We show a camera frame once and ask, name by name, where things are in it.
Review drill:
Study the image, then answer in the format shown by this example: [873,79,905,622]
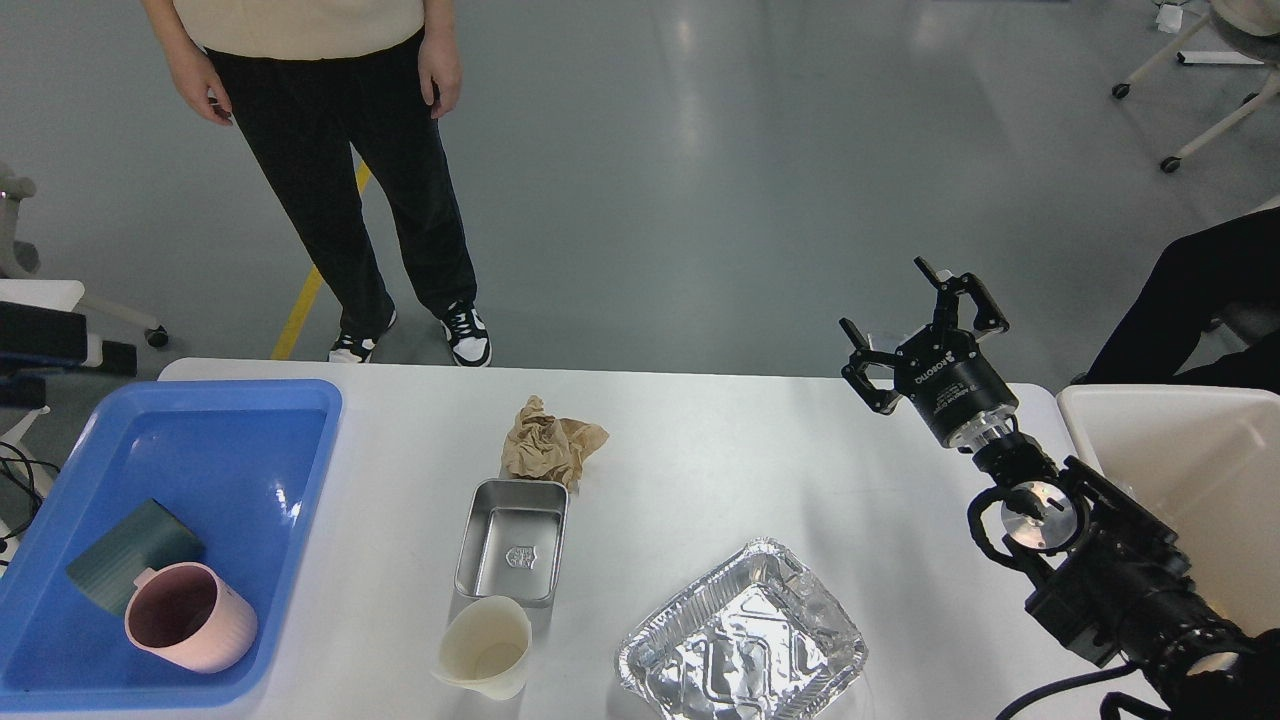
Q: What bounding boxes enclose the aluminium foil tray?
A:
[616,537,868,719]

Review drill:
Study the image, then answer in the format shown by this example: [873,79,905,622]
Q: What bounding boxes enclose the pink ribbed mug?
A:
[124,561,259,674]

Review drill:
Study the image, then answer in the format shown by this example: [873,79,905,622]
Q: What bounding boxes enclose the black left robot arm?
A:
[1,301,137,409]

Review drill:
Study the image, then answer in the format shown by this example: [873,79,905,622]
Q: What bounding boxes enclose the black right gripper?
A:
[838,258,1020,448]

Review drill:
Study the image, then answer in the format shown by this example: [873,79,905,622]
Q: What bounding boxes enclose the white chair top right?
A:
[1110,0,1280,173]

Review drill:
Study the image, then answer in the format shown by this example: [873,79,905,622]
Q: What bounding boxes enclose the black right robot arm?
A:
[840,258,1279,719]

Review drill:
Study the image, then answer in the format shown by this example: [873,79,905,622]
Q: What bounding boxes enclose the steel rectangular container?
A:
[454,479,570,609]

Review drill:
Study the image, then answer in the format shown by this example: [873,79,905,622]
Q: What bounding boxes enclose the green ribbed cup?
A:
[65,498,205,618]

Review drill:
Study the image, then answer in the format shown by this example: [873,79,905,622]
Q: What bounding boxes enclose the crumpled brown paper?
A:
[500,395,611,495]

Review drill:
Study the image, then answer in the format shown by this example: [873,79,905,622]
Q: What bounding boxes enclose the white plastic bin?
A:
[1059,386,1279,635]

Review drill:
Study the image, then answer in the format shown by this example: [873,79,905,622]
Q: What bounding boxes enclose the cream paper cup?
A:
[431,596,532,701]

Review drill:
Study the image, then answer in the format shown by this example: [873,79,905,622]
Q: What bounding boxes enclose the standing person beige top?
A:
[142,1,492,368]

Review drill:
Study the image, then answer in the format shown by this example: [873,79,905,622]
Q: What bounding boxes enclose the blue plastic tray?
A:
[1,379,343,714]

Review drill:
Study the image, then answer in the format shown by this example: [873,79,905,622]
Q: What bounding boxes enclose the white side table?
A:
[1,278,84,445]

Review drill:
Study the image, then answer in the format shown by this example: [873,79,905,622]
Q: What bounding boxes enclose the seated person in black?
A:
[1073,208,1279,393]

